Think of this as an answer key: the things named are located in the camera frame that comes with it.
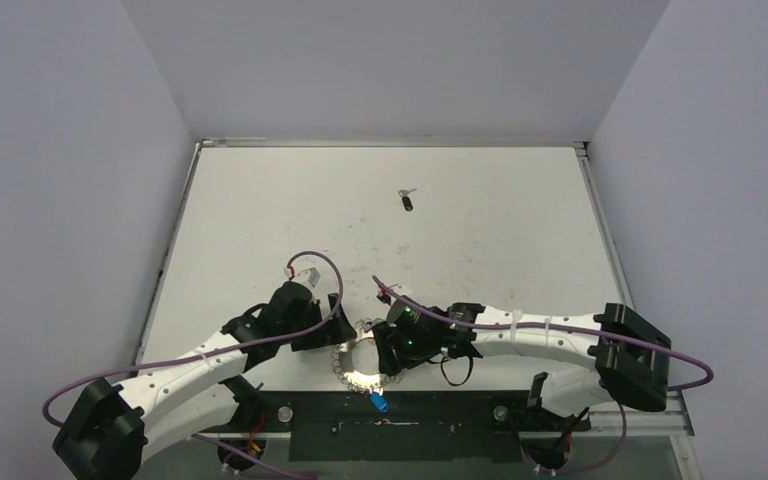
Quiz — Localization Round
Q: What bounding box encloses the metal keyring chain loop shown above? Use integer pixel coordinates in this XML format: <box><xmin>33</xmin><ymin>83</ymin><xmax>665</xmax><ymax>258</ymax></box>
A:
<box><xmin>329</xmin><ymin>316</ymin><xmax>406</xmax><ymax>396</ymax></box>

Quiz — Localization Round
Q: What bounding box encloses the key with blue tag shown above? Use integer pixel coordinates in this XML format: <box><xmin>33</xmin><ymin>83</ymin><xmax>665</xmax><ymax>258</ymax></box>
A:
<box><xmin>369</xmin><ymin>391</ymin><xmax>391</xmax><ymax>413</ymax></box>

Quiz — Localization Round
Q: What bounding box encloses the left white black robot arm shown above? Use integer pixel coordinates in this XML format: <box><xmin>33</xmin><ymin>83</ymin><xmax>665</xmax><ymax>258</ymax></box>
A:
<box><xmin>53</xmin><ymin>281</ymin><xmax>357</xmax><ymax>479</ymax></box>

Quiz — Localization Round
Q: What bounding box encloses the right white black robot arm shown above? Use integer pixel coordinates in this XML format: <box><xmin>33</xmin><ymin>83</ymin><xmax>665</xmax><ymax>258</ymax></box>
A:
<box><xmin>371</xmin><ymin>302</ymin><xmax>672</xmax><ymax>417</ymax></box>

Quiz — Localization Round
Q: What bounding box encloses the far key with black tag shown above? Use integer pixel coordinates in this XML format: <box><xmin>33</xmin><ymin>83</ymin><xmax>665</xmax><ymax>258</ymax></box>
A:
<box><xmin>398</xmin><ymin>188</ymin><xmax>416</xmax><ymax>212</ymax></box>

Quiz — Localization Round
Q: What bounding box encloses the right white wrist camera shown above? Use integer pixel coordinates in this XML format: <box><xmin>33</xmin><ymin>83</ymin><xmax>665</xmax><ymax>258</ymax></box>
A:
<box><xmin>376</xmin><ymin>284</ymin><xmax>412</xmax><ymax>305</ymax></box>

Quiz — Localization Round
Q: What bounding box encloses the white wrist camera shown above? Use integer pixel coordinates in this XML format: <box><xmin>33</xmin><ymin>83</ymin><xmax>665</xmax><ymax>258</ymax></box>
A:
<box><xmin>284</xmin><ymin>265</ymin><xmax>321</xmax><ymax>290</ymax></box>
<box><xmin>376</xmin><ymin>284</ymin><xmax>412</xmax><ymax>305</ymax></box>

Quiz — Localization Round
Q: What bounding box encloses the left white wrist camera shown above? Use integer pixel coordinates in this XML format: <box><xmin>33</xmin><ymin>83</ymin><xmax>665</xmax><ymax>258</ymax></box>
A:
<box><xmin>284</xmin><ymin>265</ymin><xmax>321</xmax><ymax>290</ymax></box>

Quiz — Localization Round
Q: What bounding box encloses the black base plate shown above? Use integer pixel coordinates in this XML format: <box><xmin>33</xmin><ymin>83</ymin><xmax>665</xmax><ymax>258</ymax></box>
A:
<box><xmin>212</xmin><ymin>390</ymin><xmax>591</xmax><ymax>463</ymax></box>

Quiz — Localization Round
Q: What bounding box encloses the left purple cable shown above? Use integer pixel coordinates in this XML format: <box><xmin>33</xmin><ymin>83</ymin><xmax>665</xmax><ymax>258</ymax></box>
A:
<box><xmin>42</xmin><ymin>250</ymin><xmax>347</xmax><ymax>480</ymax></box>

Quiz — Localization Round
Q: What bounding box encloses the aluminium frame rail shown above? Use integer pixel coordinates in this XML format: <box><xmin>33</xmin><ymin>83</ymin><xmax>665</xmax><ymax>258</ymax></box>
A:
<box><xmin>97</xmin><ymin>390</ymin><xmax>695</xmax><ymax>440</ymax></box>

